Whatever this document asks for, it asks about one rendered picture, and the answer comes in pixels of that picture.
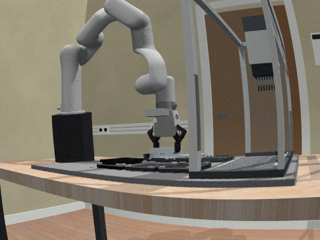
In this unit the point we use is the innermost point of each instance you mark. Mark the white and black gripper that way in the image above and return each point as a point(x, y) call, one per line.
point(167, 126)

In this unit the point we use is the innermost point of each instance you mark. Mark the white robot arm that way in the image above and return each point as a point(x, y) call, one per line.
point(90, 38)

